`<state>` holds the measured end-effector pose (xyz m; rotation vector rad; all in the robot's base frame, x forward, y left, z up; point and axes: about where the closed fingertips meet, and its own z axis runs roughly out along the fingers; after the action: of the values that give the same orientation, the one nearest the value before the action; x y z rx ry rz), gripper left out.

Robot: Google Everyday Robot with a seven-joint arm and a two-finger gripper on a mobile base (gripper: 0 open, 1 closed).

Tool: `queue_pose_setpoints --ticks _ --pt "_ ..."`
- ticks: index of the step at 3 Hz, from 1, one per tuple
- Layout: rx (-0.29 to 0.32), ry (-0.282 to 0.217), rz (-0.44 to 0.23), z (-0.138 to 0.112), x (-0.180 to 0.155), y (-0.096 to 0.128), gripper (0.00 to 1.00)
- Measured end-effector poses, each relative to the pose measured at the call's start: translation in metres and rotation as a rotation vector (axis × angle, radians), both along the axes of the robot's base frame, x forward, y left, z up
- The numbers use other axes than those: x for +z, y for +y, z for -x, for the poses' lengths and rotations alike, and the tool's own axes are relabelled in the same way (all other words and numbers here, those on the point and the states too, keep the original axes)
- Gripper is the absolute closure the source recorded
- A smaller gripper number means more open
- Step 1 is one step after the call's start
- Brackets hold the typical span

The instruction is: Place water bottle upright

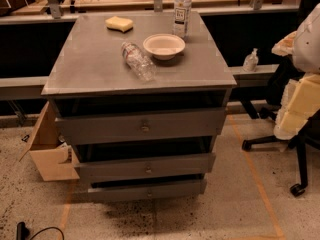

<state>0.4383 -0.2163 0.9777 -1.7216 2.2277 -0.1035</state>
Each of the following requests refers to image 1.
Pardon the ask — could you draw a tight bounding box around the black cable with plug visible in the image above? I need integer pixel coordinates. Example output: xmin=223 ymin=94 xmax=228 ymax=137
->
xmin=15 ymin=221 xmax=65 ymax=240

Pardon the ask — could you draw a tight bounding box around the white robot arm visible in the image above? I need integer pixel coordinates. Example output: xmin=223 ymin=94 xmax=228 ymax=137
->
xmin=272 ymin=4 xmax=320 ymax=140

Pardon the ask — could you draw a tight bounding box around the yellow sponge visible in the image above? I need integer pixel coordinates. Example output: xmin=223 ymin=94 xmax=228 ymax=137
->
xmin=105 ymin=16 xmax=133 ymax=33

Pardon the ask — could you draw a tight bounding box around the open cardboard box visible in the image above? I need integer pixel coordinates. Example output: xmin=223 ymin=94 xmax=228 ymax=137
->
xmin=19 ymin=102 xmax=80 ymax=181

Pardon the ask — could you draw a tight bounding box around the upright labelled water bottle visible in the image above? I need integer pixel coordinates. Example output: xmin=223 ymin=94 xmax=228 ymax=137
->
xmin=173 ymin=0 xmax=192 ymax=39

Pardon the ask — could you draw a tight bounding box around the bottom grey drawer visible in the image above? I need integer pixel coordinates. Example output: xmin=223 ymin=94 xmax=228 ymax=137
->
xmin=88 ymin=179 xmax=207 ymax=202

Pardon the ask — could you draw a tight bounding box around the small clear pump bottle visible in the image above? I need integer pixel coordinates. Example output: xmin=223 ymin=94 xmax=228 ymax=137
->
xmin=243 ymin=48 xmax=259 ymax=72

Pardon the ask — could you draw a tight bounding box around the black office chair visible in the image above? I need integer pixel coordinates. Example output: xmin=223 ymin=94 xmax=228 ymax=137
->
xmin=241 ymin=55 xmax=320 ymax=198

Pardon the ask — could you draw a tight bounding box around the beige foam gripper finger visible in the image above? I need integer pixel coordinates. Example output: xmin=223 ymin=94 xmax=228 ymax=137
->
xmin=271 ymin=31 xmax=296 ymax=56
xmin=274 ymin=73 xmax=320 ymax=140

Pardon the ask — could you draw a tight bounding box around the white paper bowl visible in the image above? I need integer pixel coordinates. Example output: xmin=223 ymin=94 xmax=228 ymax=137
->
xmin=143 ymin=34 xmax=185 ymax=60

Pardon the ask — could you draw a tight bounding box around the grey drawer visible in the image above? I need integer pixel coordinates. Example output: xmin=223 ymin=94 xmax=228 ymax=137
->
xmin=75 ymin=153 xmax=216 ymax=183
xmin=56 ymin=108 xmax=225 ymax=145
xmin=88 ymin=179 xmax=207 ymax=202

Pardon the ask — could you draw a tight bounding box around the clear crushed plastic water bottle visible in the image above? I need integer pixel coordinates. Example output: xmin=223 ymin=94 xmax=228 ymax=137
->
xmin=121 ymin=42 xmax=156 ymax=81

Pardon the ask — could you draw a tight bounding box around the grey drawer cabinet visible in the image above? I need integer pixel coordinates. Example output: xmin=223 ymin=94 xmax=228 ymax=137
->
xmin=42 ymin=12 xmax=236 ymax=201

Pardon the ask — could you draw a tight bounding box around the middle grey drawer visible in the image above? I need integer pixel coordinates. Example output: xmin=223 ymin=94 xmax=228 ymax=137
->
xmin=75 ymin=153 xmax=216 ymax=183

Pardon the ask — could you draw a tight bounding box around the top grey drawer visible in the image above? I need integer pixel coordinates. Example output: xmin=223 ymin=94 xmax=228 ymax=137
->
xmin=56 ymin=108 xmax=225 ymax=145

